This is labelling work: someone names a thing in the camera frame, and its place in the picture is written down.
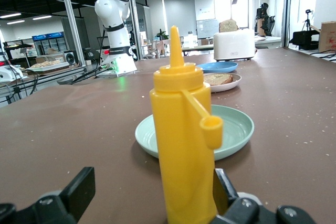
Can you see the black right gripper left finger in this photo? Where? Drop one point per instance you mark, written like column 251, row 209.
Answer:
column 78, row 192

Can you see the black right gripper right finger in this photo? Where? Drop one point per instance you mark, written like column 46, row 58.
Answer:
column 228, row 195

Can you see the yellow squeeze bottle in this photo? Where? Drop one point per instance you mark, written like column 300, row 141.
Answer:
column 181, row 142

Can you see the brown bread slice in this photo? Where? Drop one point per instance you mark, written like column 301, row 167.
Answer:
column 218, row 79
column 228, row 26

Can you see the green round plate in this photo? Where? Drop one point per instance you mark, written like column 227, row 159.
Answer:
column 236, row 129

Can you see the blue round plate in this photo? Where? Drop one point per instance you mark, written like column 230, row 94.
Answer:
column 220, row 67

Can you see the beige round plate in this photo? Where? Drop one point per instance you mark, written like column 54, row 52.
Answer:
column 235, row 83

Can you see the whiteboard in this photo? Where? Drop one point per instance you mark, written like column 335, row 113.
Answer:
column 207, row 28

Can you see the white two-slot toaster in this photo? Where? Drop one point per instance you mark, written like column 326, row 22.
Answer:
column 233, row 45

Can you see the green potted plant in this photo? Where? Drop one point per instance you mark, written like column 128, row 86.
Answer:
column 162, row 35

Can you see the black equipment case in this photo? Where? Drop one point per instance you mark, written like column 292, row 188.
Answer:
column 304, row 40

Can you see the brown cardboard box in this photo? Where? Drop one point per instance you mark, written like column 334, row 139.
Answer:
column 328, row 36

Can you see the white food tray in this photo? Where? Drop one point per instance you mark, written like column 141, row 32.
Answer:
column 47, row 64

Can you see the white machine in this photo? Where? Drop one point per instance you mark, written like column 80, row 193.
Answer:
column 8, row 74

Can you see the blue drinks fridge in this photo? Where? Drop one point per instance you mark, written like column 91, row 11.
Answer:
column 48, row 41

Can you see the ceiling strip light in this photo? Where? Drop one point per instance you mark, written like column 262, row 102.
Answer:
column 10, row 15
column 42, row 17

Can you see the black camera tripod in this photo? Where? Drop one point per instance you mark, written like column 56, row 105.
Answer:
column 308, row 12

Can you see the aluminium frame post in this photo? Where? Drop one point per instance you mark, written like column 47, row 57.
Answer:
column 71, row 19
column 134, row 24

